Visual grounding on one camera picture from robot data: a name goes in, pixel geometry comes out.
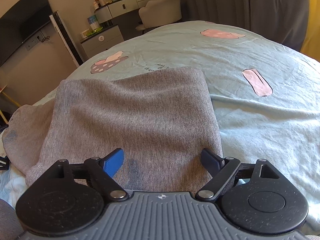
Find white bedside cabinet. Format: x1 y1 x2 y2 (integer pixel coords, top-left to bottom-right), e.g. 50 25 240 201
81 25 124 58

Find blue white box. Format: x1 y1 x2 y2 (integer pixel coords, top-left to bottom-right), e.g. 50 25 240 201
87 15 100 31

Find wall power socket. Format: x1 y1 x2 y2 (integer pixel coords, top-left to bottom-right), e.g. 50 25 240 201
24 37 40 51

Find white tall panel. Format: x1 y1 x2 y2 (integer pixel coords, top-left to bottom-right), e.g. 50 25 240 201
49 11 84 68

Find white shell-back chair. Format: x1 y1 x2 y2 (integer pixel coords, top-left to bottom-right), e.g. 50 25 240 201
136 0 182 33

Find black wall television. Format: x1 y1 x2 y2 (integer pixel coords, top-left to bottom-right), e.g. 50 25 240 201
0 0 53 64

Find white vanity desk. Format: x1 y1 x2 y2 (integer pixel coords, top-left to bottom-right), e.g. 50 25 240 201
94 0 151 23

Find grey curtain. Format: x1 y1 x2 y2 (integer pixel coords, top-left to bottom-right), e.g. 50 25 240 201
182 0 309 51

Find yellow curtain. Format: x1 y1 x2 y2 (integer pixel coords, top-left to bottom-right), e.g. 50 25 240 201
300 0 319 61

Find grey knit pants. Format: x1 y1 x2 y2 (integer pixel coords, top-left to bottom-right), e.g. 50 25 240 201
2 67 222 192

